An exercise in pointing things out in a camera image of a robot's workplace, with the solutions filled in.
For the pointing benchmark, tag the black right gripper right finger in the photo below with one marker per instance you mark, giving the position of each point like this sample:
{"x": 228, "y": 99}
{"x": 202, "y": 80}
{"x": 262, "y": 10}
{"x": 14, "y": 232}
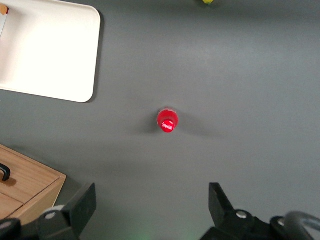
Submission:
{"x": 222, "y": 212}

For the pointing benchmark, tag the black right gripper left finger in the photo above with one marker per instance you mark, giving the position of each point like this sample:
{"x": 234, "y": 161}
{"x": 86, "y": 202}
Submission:
{"x": 75, "y": 212}

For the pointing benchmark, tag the red coca-cola bottle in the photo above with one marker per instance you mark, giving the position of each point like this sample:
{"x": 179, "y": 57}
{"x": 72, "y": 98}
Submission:
{"x": 167, "y": 121}

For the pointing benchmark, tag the white rectangular tray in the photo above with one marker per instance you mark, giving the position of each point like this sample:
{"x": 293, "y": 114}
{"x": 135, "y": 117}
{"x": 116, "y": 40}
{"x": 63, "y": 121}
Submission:
{"x": 47, "y": 47}

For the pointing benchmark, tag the light wooden drawer box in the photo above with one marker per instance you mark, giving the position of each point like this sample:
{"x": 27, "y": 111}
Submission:
{"x": 27, "y": 185}

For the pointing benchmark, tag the red tartan shortbread cookie box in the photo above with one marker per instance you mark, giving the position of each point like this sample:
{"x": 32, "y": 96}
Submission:
{"x": 3, "y": 20}

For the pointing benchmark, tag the yellow object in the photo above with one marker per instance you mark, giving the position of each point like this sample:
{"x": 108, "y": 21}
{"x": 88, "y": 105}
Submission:
{"x": 208, "y": 1}

